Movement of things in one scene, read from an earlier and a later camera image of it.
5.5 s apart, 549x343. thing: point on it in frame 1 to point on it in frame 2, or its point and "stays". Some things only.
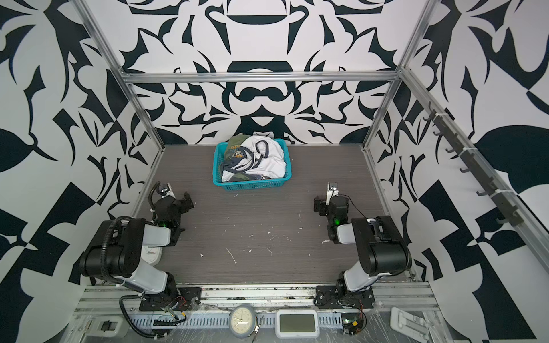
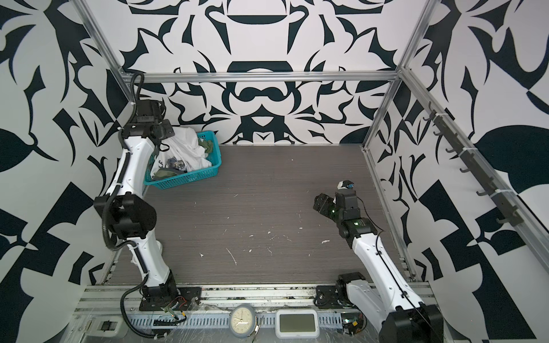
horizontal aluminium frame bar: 372,76 stays
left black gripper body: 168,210 to 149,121
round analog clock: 242,320 stays
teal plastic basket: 274,183 to 190,177
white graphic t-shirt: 262,155 to 184,145
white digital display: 297,324 stays
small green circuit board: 352,323 stays
